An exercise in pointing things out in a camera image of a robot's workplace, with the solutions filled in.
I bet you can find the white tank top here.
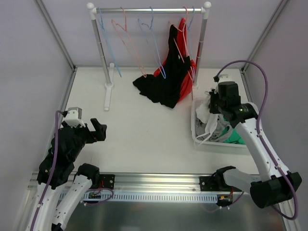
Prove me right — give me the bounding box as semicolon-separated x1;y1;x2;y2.
195;91;218;145

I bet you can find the grey tank top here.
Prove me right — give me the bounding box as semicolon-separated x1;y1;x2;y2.
195;115;233;142

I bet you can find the green tank top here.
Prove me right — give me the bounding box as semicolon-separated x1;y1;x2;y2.
222;128;245;145

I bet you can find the light blue wire hanger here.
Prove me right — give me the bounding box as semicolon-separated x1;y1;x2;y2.
99;9;122;77

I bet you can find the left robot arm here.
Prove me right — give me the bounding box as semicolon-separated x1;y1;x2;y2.
26;118;107;231

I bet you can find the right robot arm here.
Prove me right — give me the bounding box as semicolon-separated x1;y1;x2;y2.
209;81;302;208

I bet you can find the red tank top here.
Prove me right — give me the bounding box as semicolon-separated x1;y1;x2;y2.
169;18;196;102

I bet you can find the black tank top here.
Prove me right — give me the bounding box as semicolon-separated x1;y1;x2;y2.
132;27;190;109

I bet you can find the white plastic basket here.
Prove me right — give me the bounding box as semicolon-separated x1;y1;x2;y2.
191;97;253;149

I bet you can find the white clothes rack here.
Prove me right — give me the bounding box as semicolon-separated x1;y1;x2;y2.
87;1;212;111

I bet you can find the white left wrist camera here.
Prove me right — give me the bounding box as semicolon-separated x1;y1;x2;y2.
63;107;86;128

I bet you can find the white slotted cable duct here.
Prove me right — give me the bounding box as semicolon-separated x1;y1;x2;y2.
79;191;218;204

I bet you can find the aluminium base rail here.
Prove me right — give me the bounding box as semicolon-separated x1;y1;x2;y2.
27;171;256;194

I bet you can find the aluminium frame post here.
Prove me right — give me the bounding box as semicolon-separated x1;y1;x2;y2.
33;0;77;73

